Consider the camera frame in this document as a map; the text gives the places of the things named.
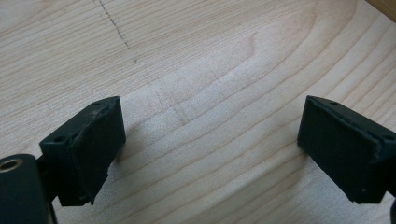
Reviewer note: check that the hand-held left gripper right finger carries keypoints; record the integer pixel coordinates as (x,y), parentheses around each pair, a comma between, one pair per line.
(345,146)

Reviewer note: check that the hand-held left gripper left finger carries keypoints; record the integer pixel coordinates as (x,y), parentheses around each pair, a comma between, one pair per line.
(84,149)

